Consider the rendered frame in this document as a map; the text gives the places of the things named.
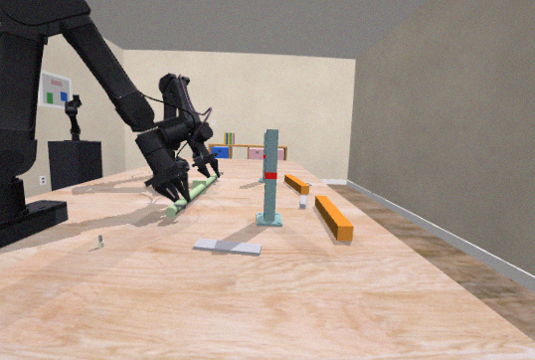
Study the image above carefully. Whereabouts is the orange rectangular bar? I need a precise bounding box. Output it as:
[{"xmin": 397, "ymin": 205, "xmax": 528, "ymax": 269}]
[
  {"xmin": 284, "ymin": 175, "xmax": 309, "ymax": 194},
  {"xmin": 315, "ymin": 196, "xmax": 354, "ymax": 241}
]

